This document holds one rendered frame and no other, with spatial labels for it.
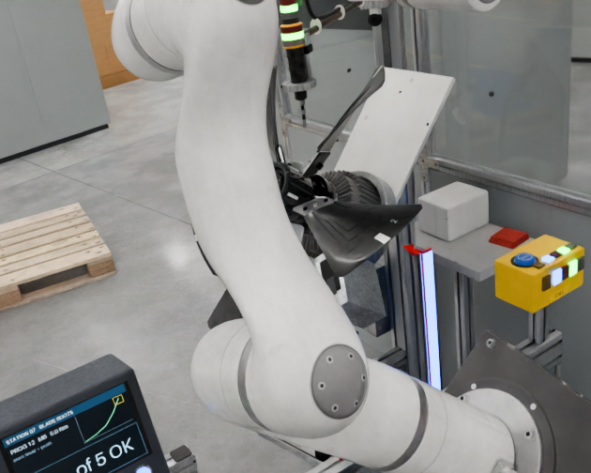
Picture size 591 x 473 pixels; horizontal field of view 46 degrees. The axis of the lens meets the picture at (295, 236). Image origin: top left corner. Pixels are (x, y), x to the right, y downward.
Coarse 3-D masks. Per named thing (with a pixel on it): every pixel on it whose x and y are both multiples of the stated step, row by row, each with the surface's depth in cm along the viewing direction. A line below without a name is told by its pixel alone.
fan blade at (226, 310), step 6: (228, 294) 157; (222, 300) 157; (228, 300) 157; (234, 300) 156; (216, 306) 158; (222, 306) 157; (228, 306) 157; (234, 306) 156; (216, 312) 158; (222, 312) 157; (228, 312) 156; (234, 312) 156; (210, 318) 158; (216, 318) 157; (222, 318) 157; (228, 318) 156; (234, 318) 155; (240, 318) 155; (210, 324) 158; (216, 324) 157
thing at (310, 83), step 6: (306, 36) 141; (306, 42) 141; (306, 48) 140; (306, 54) 141; (306, 60) 141; (306, 66) 142; (306, 72) 143; (312, 78) 143; (282, 84) 141; (288, 84) 140; (294, 84) 140; (300, 84) 139; (306, 84) 139; (312, 84) 140; (288, 90) 140; (294, 90) 139; (300, 90) 139
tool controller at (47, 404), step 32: (64, 384) 95; (96, 384) 92; (128, 384) 93; (0, 416) 90; (32, 416) 88; (64, 416) 89; (96, 416) 91; (128, 416) 94; (0, 448) 86; (32, 448) 88; (64, 448) 90; (96, 448) 92; (128, 448) 94; (160, 448) 96
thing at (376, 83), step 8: (384, 72) 144; (376, 80) 145; (384, 80) 141; (368, 88) 146; (376, 88) 141; (360, 96) 148; (368, 96) 143; (352, 104) 150; (352, 112) 145; (344, 120) 155; (336, 128) 148; (328, 136) 150; (336, 136) 159; (328, 144) 157
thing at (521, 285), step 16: (544, 240) 148; (560, 240) 147; (512, 256) 144; (560, 256) 141; (576, 256) 142; (496, 272) 144; (512, 272) 140; (528, 272) 137; (544, 272) 138; (496, 288) 146; (512, 288) 142; (528, 288) 138; (560, 288) 142; (528, 304) 140; (544, 304) 141
